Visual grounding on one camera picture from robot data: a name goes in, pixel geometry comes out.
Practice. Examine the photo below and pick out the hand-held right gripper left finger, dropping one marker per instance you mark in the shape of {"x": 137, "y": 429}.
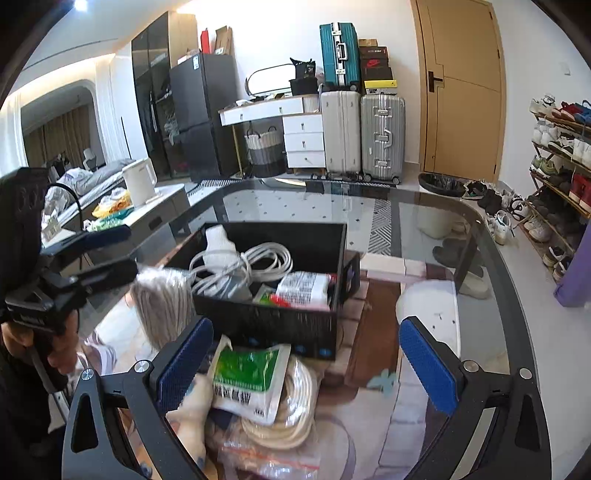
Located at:
{"x": 184, "y": 360}

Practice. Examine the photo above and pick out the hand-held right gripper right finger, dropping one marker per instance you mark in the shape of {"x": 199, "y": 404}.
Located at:
{"x": 427, "y": 364}

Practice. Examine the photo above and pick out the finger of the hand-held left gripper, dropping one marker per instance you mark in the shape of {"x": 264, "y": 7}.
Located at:
{"x": 106, "y": 234}
{"x": 115, "y": 272}

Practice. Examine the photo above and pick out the white plush toy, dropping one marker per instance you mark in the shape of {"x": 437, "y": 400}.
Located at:
{"x": 194, "y": 415}

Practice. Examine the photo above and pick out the green white medicine packet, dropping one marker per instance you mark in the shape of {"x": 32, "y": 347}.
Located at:
{"x": 249, "y": 374}

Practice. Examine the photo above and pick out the black cardboard box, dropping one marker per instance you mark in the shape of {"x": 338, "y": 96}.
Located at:
{"x": 277, "y": 327}

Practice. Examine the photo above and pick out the white foam block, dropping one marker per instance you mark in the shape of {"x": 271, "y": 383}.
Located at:
{"x": 219, "y": 242}

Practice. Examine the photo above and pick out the red white soft packet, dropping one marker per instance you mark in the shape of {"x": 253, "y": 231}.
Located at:
{"x": 304, "y": 286}

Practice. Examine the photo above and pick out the person's left hand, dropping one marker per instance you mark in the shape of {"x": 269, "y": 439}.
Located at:
{"x": 16, "y": 337}

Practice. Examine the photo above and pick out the green plastic bag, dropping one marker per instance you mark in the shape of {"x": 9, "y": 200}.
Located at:
{"x": 104, "y": 225}

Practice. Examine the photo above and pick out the colourful snack bags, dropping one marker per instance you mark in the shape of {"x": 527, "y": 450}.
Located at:
{"x": 113, "y": 205}

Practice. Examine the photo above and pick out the bed with grey duvet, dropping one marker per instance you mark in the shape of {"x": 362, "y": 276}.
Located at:
{"x": 99, "y": 177}

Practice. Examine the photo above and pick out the white electric kettle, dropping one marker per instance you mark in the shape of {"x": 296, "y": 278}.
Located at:
{"x": 138, "y": 180}

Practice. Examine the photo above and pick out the grey white side cabinet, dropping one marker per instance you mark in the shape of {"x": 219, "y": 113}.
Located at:
{"x": 161, "y": 203}

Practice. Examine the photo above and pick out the cartoon printed table mat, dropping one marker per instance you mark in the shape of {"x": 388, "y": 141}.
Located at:
{"x": 378, "y": 415}

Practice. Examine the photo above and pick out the white sheer curtain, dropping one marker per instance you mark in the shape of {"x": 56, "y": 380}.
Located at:
{"x": 11, "y": 138}

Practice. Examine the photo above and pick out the white office chair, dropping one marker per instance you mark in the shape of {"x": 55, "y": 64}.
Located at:
{"x": 91, "y": 158}

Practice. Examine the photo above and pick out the brown curtain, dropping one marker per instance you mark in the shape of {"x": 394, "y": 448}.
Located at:
{"x": 55, "y": 138}

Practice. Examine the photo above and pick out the beige slipper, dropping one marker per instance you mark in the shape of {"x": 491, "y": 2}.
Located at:
{"x": 474, "y": 286}

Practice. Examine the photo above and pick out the patterned floor rug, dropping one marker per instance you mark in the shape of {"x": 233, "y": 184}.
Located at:
{"x": 381, "y": 226}

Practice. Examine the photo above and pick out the dark glass wardrobe cabinet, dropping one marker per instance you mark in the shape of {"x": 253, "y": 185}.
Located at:
{"x": 150, "y": 92}

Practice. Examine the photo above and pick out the white trash bin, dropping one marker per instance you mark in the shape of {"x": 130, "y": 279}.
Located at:
{"x": 438, "y": 212}

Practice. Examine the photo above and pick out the dark grey fridge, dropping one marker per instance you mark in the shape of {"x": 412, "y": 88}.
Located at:
{"x": 203, "y": 115}

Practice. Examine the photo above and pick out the cluster of loose shoes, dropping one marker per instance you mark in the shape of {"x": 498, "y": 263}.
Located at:
{"x": 501, "y": 221}

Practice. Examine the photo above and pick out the purple cloth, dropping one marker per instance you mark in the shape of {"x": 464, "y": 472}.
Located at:
{"x": 575, "y": 281}

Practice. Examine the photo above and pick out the woven laundry basket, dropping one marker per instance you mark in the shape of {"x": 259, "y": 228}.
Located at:
{"x": 263, "y": 154}

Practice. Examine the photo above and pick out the red slim box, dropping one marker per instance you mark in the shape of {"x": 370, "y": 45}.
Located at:
{"x": 204, "y": 41}

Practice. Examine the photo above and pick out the white dresser with drawers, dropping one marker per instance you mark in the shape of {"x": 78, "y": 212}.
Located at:
{"x": 302, "y": 141}

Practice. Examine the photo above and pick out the wooden shoe rack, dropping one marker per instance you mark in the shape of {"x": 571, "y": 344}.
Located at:
{"x": 561, "y": 189}

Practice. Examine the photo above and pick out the oval table mirror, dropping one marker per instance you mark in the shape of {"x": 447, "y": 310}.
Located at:
{"x": 270, "y": 81}

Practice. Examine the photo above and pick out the open cardboard box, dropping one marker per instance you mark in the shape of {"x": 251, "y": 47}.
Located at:
{"x": 223, "y": 41}

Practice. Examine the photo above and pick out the silver suitcase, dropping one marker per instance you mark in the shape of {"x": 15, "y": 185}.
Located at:
{"x": 383, "y": 136}

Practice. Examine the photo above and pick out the white ribbed container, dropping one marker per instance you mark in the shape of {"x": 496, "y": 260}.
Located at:
{"x": 311, "y": 104}

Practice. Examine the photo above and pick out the white suitcase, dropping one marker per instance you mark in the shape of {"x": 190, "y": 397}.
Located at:
{"x": 340, "y": 134}

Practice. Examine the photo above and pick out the black bag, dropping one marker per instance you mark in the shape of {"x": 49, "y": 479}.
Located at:
{"x": 302, "y": 83}

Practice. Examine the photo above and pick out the shoe rack with shoes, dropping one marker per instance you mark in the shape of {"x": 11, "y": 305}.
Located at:
{"x": 554, "y": 138}

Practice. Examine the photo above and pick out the tan wooden door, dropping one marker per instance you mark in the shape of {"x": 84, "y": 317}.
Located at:
{"x": 461, "y": 92}

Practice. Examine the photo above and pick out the yellow black shoe box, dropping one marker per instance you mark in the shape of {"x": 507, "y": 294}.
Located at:
{"x": 380, "y": 85}

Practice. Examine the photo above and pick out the teal suitcase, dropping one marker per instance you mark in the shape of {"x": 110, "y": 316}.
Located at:
{"x": 337, "y": 55}

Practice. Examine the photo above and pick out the dark shoe box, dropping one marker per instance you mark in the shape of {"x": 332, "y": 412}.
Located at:
{"x": 377, "y": 74}

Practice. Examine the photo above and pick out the red black shoe box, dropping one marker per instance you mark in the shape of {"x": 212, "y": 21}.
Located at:
{"x": 375, "y": 63}

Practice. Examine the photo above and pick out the brown shoe box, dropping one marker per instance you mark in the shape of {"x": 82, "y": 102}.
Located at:
{"x": 368, "y": 43}

